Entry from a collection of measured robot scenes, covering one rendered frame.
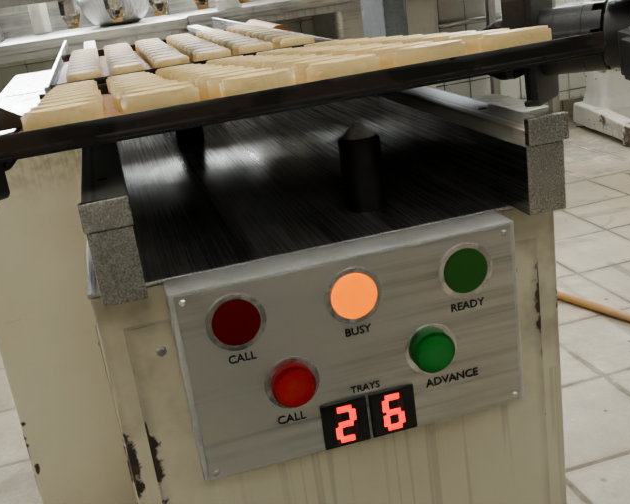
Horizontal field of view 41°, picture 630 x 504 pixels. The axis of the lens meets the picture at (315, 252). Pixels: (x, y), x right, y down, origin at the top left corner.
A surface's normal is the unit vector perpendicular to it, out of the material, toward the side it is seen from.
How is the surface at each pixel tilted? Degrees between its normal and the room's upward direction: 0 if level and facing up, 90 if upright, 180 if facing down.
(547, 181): 90
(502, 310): 90
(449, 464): 90
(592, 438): 0
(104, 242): 90
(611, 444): 0
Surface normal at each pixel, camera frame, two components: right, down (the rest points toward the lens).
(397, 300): 0.25, 0.28
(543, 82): 0.85, 0.01
